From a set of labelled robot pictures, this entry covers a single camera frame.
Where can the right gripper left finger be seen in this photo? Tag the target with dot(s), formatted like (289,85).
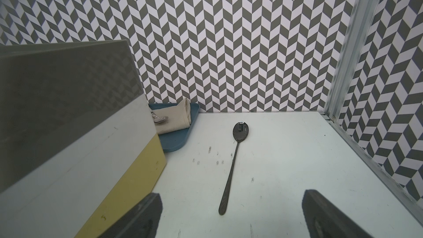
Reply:
(141,221)

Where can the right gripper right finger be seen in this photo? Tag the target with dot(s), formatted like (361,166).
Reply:
(325,220)

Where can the yellow bottom drawer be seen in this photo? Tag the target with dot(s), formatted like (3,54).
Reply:
(135,184)

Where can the white drawer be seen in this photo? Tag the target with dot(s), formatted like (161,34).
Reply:
(57,198)

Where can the grey drawer cabinet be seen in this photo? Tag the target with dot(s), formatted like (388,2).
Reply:
(53,94)

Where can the teal tray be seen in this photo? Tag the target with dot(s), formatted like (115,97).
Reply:
(173,141)

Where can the beige cards on tray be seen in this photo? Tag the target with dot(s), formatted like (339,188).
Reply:
(178,117)

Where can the black spoon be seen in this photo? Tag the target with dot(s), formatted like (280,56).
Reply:
(240,133)

